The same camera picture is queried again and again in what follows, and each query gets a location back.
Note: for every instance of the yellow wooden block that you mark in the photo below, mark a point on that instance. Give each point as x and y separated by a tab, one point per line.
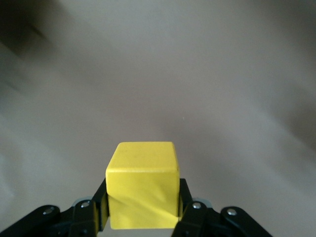
143	187

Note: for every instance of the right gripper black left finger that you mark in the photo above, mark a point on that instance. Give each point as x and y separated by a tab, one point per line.
81	219

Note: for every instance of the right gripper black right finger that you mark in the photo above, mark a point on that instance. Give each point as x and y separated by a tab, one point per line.
200	222

